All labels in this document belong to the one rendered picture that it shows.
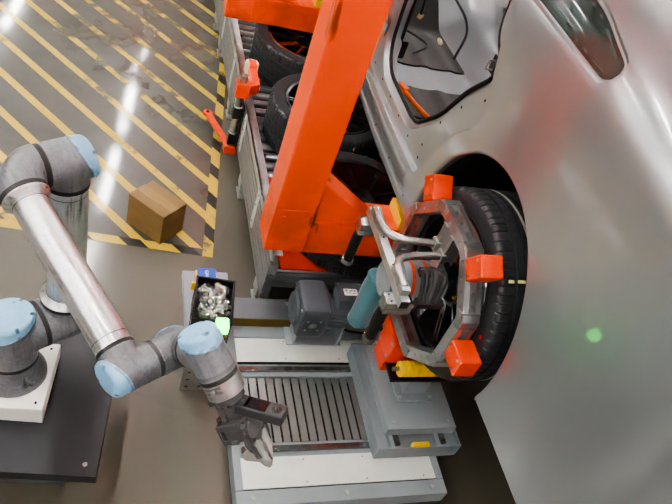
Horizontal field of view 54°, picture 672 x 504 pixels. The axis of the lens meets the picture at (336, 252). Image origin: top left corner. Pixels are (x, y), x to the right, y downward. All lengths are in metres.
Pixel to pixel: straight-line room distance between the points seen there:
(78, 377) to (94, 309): 0.87
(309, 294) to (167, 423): 0.73
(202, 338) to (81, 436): 0.93
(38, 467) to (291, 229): 1.16
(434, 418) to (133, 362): 1.50
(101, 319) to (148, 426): 1.16
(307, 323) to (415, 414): 0.56
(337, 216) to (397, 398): 0.76
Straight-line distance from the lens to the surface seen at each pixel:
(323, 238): 2.58
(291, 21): 4.21
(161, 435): 2.63
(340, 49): 2.09
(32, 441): 2.28
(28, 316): 2.12
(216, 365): 1.45
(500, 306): 1.99
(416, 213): 2.30
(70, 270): 1.58
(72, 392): 2.36
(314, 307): 2.59
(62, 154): 1.75
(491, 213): 2.07
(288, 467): 2.56
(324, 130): 2.24
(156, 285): 3.07
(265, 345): 2.84
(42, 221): 1.65
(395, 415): 2.64
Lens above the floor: 2.28
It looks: 41 degrees down
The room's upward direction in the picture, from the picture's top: 22 degrees clockwise
